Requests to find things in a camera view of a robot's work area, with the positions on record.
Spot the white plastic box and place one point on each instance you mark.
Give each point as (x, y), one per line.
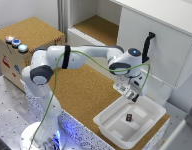
(142, 128)

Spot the white cabinet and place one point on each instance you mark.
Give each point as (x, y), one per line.
(96, 13)

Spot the blue button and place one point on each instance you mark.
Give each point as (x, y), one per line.
(16, 42)

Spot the purple block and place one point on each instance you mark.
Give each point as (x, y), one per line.
(129, 117)

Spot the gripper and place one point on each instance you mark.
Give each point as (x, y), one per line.
(131, 85)

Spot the white sliding door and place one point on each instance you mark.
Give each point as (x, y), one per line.
(169, 50)

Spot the green button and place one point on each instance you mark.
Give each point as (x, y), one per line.
(22, 48)

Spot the red button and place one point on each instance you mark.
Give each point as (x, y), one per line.
(9, 39)

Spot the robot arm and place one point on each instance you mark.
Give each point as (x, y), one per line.
(49, 100)

